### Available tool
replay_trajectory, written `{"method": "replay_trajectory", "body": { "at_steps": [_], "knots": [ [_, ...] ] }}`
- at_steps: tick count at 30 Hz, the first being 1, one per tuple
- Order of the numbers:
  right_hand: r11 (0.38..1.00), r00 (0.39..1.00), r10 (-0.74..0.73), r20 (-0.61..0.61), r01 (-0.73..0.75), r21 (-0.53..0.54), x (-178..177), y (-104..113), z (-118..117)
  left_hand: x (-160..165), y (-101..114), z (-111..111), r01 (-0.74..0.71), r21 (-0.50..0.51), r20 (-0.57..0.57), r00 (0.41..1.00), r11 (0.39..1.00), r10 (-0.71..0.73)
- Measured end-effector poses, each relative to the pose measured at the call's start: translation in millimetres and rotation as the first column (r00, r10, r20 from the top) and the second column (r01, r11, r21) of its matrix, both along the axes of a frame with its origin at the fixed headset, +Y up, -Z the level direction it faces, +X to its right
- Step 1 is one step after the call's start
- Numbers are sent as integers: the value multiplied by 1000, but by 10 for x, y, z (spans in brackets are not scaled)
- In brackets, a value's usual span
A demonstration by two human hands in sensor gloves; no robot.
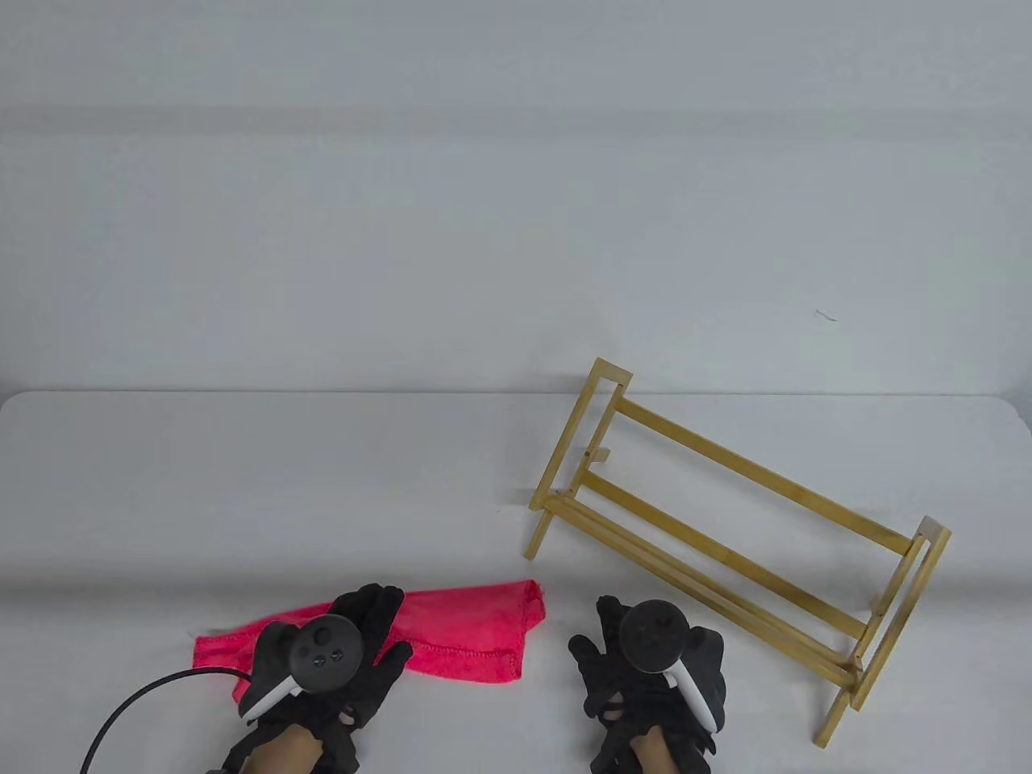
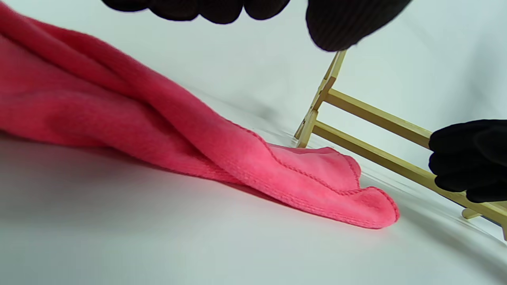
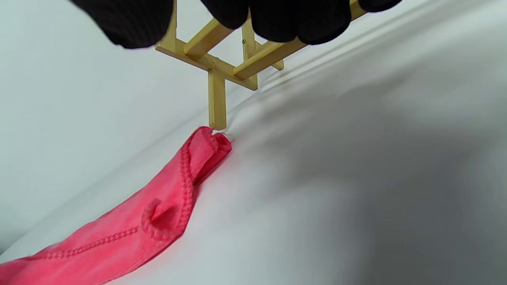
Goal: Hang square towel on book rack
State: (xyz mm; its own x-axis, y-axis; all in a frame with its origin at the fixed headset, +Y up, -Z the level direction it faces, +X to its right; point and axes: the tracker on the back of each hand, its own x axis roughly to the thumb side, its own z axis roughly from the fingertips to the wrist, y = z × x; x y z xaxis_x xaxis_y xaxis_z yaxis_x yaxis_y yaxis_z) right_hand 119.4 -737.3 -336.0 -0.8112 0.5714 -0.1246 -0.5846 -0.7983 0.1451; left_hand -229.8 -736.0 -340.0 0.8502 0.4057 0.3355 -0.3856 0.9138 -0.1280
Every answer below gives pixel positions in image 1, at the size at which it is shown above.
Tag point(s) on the person's right thumb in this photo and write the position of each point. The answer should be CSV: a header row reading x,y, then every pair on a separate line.
x,y
582,650

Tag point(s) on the person's left forearm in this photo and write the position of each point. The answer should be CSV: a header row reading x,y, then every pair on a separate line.
x,y
282,750

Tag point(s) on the black and white controller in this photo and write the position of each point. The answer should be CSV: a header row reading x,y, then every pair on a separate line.
x,y
655,633
326,649

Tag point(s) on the person's left hand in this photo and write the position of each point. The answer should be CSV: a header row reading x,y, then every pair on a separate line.
x,y
380,671

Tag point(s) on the person's right hand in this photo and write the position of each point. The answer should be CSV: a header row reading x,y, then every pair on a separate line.
x,y
601,679

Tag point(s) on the wooden rack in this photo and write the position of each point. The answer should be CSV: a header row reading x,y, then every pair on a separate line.
x,y
730,556

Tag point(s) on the red cloth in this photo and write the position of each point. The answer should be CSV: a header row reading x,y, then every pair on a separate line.
x,y
468,633

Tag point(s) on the person's left thumb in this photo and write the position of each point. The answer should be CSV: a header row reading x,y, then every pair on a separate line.
x,y
397,659

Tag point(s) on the person's right forearm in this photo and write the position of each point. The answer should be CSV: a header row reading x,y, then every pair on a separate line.
x,y
651,751

